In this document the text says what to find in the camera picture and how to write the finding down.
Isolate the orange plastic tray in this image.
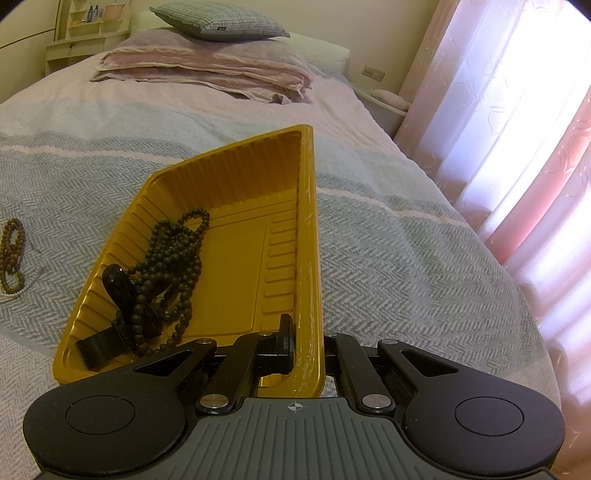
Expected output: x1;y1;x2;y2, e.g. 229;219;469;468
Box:
52;125;325;398

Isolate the dark wooden bead necklace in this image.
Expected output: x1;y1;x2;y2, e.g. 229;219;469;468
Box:
124;208;212;358

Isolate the black wristwatch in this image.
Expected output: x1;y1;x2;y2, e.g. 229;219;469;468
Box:
76;264;138;371

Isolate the brown bead bracelet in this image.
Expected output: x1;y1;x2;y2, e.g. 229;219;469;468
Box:
0;217;27;296

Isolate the grey pink bedspread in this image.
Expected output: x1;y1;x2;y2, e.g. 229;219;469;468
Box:
1;55;565;479

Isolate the white bedside table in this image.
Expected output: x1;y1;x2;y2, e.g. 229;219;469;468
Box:
353;84;407;138

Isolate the folded pink blanket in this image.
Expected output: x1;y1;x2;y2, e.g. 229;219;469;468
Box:
91;28;315;104

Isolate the pink item on nightstand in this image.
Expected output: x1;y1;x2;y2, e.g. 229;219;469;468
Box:
370;89;411;111

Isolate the pink sheer curtain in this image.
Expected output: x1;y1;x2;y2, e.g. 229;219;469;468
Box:
396;1;590;479

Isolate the grey checked pillow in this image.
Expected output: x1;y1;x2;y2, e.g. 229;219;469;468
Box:
149;1;290;42

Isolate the cream dressing table shelf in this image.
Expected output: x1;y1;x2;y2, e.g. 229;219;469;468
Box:
45;0;132;75

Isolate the wall power socket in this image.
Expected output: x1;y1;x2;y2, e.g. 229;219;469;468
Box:
362;66;386;82

